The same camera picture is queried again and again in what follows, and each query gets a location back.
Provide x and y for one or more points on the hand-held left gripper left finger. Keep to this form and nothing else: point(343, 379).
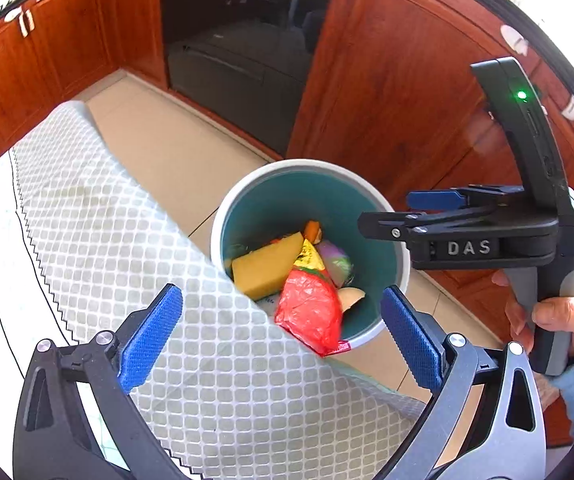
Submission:
point(149, 340)

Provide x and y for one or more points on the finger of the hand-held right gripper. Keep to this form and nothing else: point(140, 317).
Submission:
point(434, 199)
point(392, 225)

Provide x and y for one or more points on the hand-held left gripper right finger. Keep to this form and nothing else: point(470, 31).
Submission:
point(412, 337)

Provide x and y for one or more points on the orange peel piece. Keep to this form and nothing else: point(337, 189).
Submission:
point(312, 230)

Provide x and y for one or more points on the red plastic bag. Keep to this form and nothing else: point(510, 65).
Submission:
point(307, 310)

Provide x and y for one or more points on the teal trash bin grey rim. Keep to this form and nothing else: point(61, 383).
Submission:
point(267, 200)

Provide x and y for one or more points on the yellow sponge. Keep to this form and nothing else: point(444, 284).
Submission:
point(267, 265)

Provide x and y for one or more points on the pink green wrapper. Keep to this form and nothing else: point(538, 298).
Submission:
point(338, 260)

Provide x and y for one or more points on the brown cardboard piece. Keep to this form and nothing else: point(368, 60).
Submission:
point(349, 299)

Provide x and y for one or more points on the yellow red snack wrapper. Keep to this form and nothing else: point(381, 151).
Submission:
point(312, 260)

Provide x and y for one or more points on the wooden cabinet beside oven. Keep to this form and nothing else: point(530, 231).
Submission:
point(392, 85)

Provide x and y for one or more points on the patterned tablecloth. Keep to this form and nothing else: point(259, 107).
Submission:
point(117, 210)

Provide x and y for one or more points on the black built-in oven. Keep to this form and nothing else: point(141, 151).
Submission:
point(242, 35)

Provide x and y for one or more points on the wooden cabinet with drawers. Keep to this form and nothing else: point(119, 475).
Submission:
point(67, 50)

